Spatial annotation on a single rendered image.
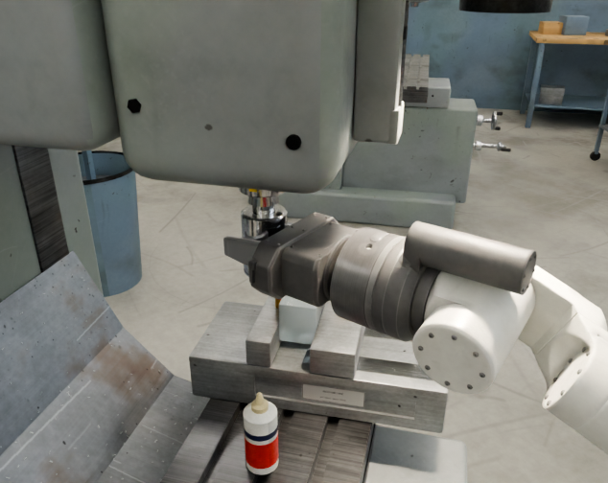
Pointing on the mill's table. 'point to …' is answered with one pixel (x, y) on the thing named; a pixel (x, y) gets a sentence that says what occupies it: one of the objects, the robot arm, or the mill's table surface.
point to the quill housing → (234, 89)
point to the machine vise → (371, 354)
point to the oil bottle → (261, 436)
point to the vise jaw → (336, 345)
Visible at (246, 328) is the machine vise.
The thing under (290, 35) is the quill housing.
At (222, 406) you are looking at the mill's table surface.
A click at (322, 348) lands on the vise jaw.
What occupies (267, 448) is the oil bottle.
